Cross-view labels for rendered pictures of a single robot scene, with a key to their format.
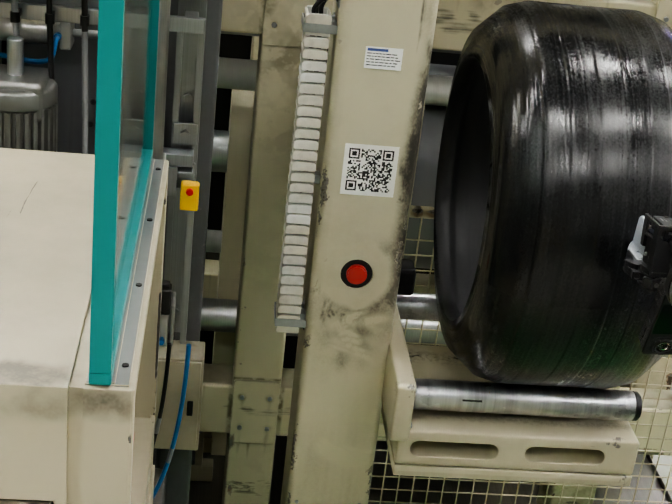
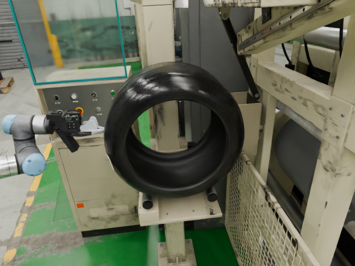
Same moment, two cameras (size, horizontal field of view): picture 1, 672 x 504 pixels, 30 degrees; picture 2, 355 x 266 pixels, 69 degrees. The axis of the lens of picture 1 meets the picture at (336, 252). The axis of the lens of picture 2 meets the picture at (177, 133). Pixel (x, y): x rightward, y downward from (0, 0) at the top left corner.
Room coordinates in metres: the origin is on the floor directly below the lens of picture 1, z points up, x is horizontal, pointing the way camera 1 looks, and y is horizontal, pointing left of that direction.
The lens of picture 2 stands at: (1.79, -1.30, 1.65)
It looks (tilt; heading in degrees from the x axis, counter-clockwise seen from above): 27 degrees down; 92
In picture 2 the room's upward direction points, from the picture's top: 3 degrees counter-clockwise
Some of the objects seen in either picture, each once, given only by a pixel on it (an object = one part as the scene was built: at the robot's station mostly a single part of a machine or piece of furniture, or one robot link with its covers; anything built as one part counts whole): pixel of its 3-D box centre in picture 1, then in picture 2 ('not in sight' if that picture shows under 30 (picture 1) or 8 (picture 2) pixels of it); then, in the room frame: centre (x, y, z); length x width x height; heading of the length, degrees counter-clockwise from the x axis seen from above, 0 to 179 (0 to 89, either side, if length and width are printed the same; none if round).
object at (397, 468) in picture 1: (491, 407); (177, 193); (1.74, -0.28, 0.80); 0.37 x 0.36 x 0.02; 7
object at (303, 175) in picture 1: (304, 176); not in sight; (1.65, 0.06, 1.19); 0.05 x 0.04 x 0.48; 7
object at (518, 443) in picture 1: (512, 436); (148, 190); (1.60, -0.29, 0.84); 0.36 x 0.09 x 0.06; 97
